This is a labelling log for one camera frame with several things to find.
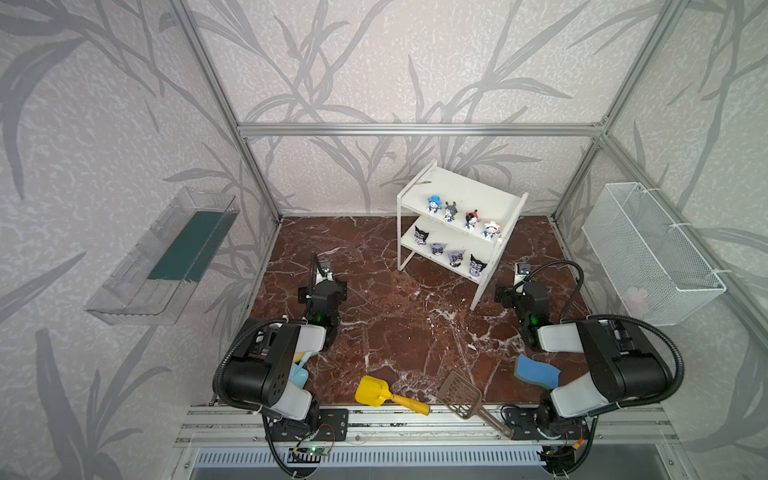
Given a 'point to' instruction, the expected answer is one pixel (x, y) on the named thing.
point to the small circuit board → (314, 450)
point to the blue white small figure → (491, 229)
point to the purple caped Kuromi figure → (456, 257)
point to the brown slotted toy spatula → (463, 397)
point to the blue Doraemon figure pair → (434, 203)
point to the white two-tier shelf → (457, 221)
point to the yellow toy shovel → (374, 392)
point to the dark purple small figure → (438, 249)
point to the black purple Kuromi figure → (420, 236)
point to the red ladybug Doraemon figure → (471, 219)
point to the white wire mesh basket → (659, 273)
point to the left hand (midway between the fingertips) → (324, 268)
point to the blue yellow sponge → (541, 373)
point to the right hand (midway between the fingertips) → (516, 271)
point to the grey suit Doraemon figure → (450, 212)
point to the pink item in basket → (637, 301)
